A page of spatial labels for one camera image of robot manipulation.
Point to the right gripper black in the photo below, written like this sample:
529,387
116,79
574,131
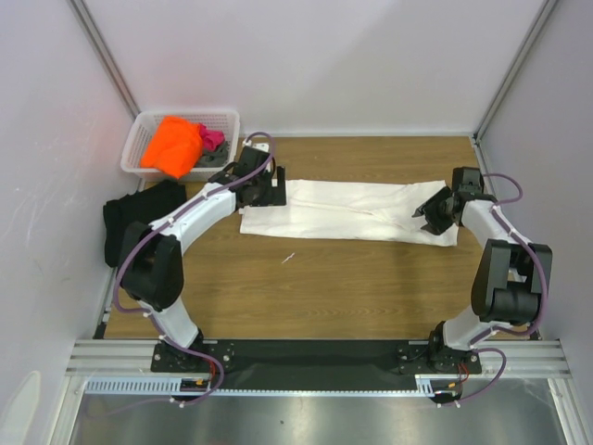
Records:
435,213

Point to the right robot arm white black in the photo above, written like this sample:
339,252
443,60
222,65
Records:
510,290

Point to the orange t-shirt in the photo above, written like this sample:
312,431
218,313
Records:
175,147

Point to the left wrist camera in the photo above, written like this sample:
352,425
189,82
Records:
261,146

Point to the white plastic basket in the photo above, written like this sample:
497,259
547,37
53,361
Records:
146,123

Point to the black folded t-shirt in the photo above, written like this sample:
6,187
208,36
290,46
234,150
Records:
143,207

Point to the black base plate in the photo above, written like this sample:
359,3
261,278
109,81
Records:
332,364

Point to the grey t-shirt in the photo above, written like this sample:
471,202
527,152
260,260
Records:
216,158

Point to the pink t-shirt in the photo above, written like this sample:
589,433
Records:
211,139

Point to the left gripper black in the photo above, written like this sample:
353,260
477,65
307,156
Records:
274,195

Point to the white slotted cable duct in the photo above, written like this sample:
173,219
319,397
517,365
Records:
127,385

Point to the aluminium frame rail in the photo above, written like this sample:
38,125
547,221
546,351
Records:
133,357

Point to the white Coca-Cola t-shirt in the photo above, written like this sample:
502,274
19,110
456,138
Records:
345,210

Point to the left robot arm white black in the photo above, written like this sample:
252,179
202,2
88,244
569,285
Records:
151,261

